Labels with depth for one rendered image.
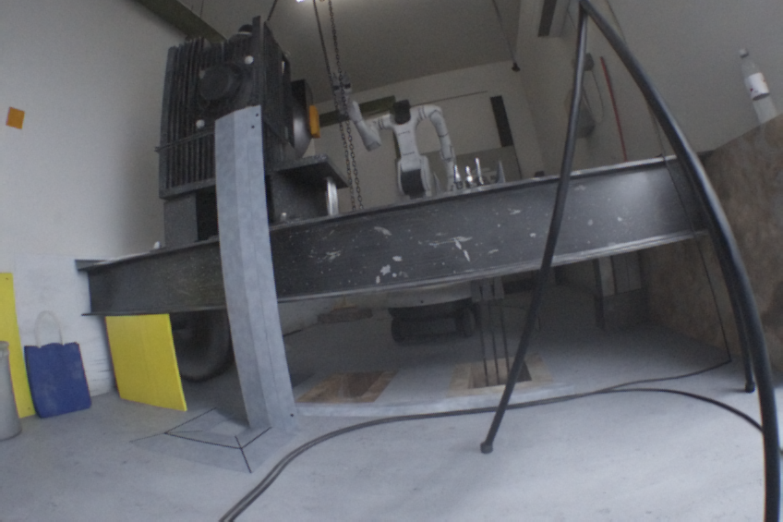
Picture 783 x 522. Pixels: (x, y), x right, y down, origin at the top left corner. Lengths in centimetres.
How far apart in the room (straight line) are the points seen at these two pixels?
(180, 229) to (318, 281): 65
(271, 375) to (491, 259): 75
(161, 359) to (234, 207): 76
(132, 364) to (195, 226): 72
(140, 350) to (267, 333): 77
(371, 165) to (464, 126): 128
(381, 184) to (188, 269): 343
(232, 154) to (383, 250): 58
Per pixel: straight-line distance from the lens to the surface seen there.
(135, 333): 176
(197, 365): 200
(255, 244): 115
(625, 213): 119
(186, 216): 156
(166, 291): 167
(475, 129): 465
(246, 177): 120
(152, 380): 173
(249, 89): 151
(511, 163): 429
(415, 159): 244
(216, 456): 113
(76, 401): 189
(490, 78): 493
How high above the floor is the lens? 47
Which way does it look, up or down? 7 degrees up
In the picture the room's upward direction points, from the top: 8 degrees counter-clockwise
